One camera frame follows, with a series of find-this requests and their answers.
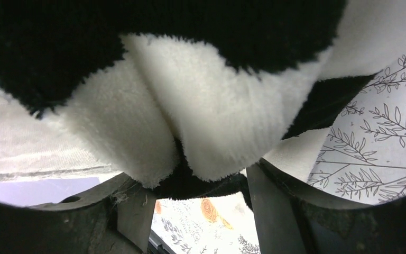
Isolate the black white striped pillowcase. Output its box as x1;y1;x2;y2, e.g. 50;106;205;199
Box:
0;1;406;200

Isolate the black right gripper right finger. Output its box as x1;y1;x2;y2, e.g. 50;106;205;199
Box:
246;159;406;254

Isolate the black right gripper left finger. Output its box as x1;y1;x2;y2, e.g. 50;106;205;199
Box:
0;174;156;253

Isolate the floral patterned table mat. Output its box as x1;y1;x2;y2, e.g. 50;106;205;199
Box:
152;51;406;253

